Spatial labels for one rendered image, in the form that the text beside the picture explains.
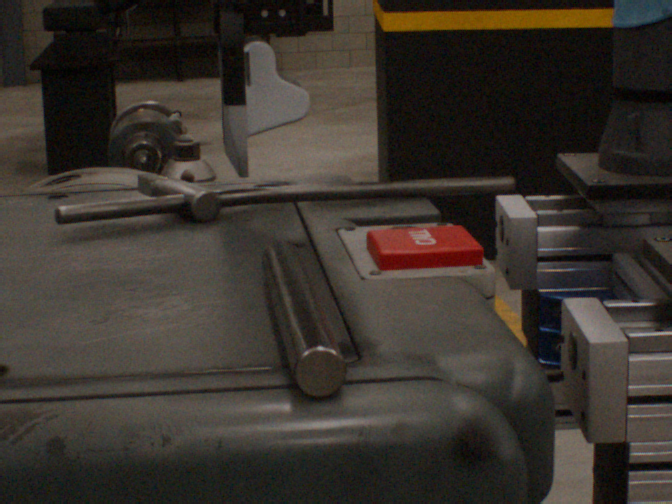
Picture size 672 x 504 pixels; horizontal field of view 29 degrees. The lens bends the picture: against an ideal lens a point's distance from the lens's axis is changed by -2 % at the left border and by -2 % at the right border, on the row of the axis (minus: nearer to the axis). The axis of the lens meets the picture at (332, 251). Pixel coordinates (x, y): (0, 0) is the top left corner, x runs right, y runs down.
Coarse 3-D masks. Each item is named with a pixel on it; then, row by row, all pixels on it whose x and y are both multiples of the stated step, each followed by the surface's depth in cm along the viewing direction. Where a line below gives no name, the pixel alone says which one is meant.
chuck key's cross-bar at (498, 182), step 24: (216, 192) 91; (240, 192) 92; (264, 192) 92; (288, 192) 93; (312, 192) 93; (336, 192) 94; (360, 192) 94; (384, 192) 95; (408, 192) 95; (432, 192) 95; (456, 192) 96; (480, 192) 97; (72, 216) 86; (96, 216) 87; (120, 216) 88
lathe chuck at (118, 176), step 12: (96, 168) 123; (108, 168) 123; (120, 168) 124; (48, 180) 122; (72, 180) 118; (84, 180) 117; (96, 180) 117; (108, 180) 117; (120, 180) 118; (132, 180) 119
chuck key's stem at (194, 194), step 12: (144, 180) 97; (156, 180) 96; (168, 180) 93; (180, 180) 93; (144, 192) 97; (156, 192) 95; (168, 192) 92; (180, 192) 91; (192, 192) 89; (204, 192) 89; (192, 204) 88; (204, 204) 89; (216, 204) 89; (192, 216) 89; (204, 216) 89; (216, 216) 89
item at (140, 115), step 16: (128, 112) 249; (144, 112) 239; (160, 112) 249; (176, 112) 242; (112, 128) 249; (128, 128) 231; (144, 128) 231; (160, 128) 232; (176, 128) 234; (112, 144) 231; (128, 144) 231; (144, 144) 227; (160, 144) 232; (112, 160) 232; (128, 160) 227; (144, 160) 225; (160, 160) 229
